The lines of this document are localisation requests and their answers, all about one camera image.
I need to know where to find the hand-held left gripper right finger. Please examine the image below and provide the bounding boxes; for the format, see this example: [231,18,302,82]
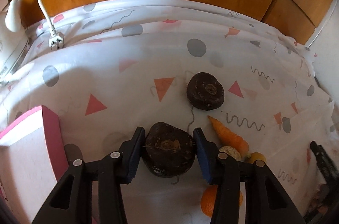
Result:
[193,127,308,224]

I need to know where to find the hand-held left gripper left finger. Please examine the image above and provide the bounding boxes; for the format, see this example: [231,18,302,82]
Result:
[31,127,147,224]

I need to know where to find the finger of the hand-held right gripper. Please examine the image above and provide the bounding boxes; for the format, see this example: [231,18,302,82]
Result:
[310,141,335,187]

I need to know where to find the round dark sugarcane piece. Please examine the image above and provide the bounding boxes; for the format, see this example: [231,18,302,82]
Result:
[218,145,243,162]

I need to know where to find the dark brown water chestnut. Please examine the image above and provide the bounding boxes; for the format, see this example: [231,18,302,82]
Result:
[186,72,225,110]
[142,122,196,177]

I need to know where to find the small carrot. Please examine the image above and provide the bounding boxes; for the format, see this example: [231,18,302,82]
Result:
[207,115,250,154]

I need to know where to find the orange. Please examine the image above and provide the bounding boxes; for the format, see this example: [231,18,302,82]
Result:
[200,183,243,218]

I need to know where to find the small yellow fruit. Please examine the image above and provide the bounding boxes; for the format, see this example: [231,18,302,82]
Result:
[245,152,266,164]

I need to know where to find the pink-rimmed shallow cardboard tray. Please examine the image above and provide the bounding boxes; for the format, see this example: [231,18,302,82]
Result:
[0,105,69,224]

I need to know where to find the white patterned tablecloth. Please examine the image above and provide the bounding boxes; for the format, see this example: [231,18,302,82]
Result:
[0,0,339,224]

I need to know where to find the white floral ceramic kettle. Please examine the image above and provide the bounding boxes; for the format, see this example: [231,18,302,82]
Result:
[0,0,35,85]

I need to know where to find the white power cord with plug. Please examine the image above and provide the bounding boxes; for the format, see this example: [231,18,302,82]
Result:
[32,0,65,51]

